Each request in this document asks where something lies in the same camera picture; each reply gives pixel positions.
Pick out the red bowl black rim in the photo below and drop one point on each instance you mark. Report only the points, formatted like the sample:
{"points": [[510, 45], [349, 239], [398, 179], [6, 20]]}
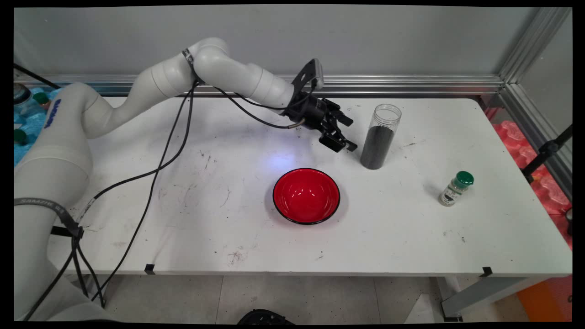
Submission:
{"points": [[306, 196]]}

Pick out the spice jar green lid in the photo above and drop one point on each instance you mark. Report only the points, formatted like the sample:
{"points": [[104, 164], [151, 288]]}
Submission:
{"points": [[454, 189]]}

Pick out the red plastic wrapped packs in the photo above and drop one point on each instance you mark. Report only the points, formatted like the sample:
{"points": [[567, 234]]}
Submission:
{"points": [[507, 132]]}

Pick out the short aluminium frame rail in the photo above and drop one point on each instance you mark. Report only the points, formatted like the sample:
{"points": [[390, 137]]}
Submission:
{"points": [[525, 116]]}

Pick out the clear jar black seeds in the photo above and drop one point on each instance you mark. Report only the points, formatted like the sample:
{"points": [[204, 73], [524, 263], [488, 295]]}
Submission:
{"points": [[377, 146]]}

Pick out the green round cap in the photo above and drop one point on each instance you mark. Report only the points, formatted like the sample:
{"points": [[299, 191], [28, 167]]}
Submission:
{"points": [[20, 137]]}

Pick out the black tape piece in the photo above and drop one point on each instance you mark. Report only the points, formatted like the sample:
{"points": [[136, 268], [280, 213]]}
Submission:
{"points": [[149, 269], [486, 272]]}

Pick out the clear glass jar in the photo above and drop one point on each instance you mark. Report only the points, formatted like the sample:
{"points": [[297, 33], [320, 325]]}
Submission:
{"points": [[22, 98]]}

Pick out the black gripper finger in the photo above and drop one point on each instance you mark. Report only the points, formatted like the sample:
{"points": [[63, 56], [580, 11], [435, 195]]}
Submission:
{"points": [[333, 139], [339, 116]]}

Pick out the dark round edge object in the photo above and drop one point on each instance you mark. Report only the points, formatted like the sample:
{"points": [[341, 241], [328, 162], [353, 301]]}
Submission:
{"points": [[569, 221]]}

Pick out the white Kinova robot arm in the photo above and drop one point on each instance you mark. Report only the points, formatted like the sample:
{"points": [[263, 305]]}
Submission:
{"points": [[114, 114]]}

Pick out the long aluminium frame rail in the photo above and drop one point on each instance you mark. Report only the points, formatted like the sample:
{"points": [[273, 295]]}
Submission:
{"points": [[411, 84]]}

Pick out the blue cloth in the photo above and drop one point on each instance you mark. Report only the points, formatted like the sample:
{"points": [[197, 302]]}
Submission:
{"points": [[27, 125]]}

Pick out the black stand bar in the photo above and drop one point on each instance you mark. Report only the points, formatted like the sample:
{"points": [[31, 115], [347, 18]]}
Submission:
{"points": [[548, 148]]}

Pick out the small bottle green cap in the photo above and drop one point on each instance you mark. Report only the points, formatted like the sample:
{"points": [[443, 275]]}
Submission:
{"points": [[42, 98]]}

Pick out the orange floor object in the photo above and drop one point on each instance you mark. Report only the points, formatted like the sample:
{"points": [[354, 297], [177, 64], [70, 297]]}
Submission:
{"points": [[544, 301]]}

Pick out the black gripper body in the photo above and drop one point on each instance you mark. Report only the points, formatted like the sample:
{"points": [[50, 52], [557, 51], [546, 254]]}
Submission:
{"points": [[308, 112]]}

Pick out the grey table leg frame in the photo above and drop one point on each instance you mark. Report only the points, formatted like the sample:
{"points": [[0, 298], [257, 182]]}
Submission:
{"points": [[484, 292]]}

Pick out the aluminium corner post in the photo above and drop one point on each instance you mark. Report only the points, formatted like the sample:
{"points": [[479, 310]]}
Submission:
{"points": [[532, 45]]}

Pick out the black floor object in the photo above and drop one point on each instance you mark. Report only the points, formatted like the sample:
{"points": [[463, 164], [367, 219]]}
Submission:
{"points": [[265, 317]]}

